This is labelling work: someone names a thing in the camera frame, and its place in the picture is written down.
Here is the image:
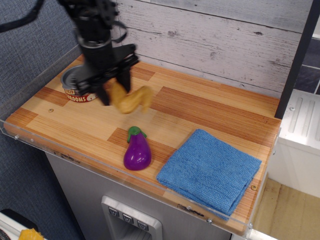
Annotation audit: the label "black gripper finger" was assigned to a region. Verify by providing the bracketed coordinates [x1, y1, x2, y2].
[116, 68, 131, 92]
[96, 84, 110, 106]

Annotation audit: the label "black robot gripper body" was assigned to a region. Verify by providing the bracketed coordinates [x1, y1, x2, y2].
[74, 37, 139, 95]

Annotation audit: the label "yellow toy chicken wing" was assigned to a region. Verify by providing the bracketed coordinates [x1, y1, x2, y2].
[109, 81, 153, 114]

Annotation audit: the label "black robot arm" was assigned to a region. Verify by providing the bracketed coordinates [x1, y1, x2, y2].
[60, 0, 139, 106]

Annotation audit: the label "purple toy eggplant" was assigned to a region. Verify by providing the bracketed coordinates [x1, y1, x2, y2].
[123, 126, 152, 171]

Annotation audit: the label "toy mushroom can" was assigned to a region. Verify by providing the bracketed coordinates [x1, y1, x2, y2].
[60, 65, 97, 103]

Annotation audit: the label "silver toy fridge cabinet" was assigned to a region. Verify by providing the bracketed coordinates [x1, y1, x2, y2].
[46, 153, 231, 240]

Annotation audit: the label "water dispenser panel with buttons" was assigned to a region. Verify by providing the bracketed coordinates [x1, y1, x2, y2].
[101, 195, 163, 240]

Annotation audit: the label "blue folded microfiber cloth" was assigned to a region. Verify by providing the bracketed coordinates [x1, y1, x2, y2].
[156, 129, 262, 221]

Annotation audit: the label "yellow object at corner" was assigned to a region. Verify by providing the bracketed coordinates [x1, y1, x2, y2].
[18, 228, 45, 240]

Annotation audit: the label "white toy sink unit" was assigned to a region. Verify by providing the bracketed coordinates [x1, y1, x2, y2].
[267, 90, 320, 197]

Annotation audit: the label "black cable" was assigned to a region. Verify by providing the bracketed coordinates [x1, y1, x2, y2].
[0, 0, 128, 43]

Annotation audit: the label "black vertical post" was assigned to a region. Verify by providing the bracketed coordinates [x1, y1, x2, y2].
[274, 0, 320, 120]

